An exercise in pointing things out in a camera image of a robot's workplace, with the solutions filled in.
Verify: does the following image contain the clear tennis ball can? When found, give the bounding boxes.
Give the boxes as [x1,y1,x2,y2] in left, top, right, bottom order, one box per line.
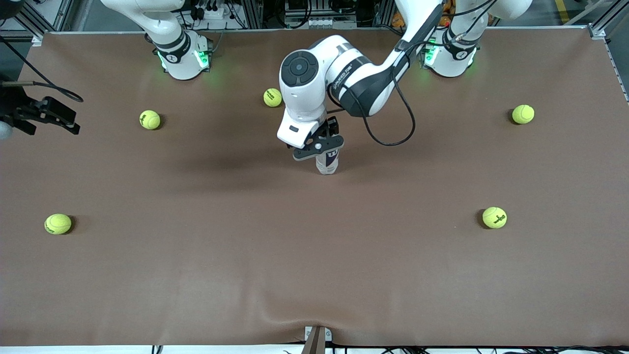
[315,147,341,176]

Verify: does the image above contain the white connector block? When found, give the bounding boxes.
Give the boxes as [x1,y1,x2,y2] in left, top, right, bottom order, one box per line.
[285,15,357,29]

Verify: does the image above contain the brown table mat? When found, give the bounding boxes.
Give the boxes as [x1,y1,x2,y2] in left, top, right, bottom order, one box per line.
[0,29,629,347]

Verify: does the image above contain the orange packets pile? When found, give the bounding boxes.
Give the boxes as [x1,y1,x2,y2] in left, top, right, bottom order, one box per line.
[392,0,453,28]

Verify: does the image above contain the white power strip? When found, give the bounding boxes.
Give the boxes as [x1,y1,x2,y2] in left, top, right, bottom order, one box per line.
[189,0,231,23]

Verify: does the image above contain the aluminium frame profile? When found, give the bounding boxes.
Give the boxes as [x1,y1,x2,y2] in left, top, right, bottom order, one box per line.
[242,0,264,29]
[587,0,629,40]
[0,0,74,37]
[373,0,396,26]

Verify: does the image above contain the grey metal clamp bracket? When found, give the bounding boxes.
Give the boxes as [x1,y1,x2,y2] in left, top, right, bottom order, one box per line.
[301,325,333,354]

